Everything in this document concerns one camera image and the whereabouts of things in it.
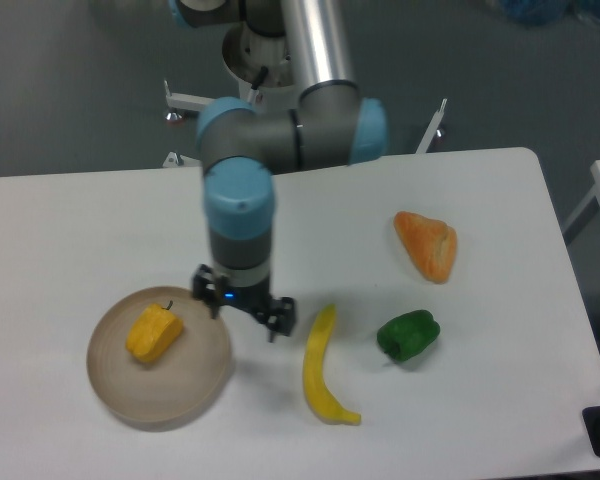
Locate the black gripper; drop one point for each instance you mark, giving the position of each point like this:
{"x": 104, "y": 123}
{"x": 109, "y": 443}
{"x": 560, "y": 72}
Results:
{"x": 247, "y": 291}

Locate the yellow toy pepper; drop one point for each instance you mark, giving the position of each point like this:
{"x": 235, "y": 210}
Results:
{"x": 153, "y": 332}

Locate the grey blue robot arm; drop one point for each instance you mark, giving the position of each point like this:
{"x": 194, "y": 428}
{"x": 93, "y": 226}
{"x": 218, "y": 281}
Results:
{"x": 241, "y": 149}

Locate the beige round plate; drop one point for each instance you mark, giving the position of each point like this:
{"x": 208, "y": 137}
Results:
{"x": 158, "y": 360}

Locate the green toy pepper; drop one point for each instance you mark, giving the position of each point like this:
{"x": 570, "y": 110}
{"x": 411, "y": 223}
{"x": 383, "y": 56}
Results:
{"x": 408, "y": 335}

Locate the yellow toy banana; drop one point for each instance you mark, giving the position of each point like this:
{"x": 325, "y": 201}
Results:
{"x": 319, "y": 398}

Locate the blue object in background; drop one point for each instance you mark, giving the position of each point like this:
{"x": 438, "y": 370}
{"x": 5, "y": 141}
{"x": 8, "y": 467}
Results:
{"x": 540, "y": 13}

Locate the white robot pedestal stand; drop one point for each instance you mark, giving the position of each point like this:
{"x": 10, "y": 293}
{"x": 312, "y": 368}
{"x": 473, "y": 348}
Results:
{"x": 275, "y": 85}

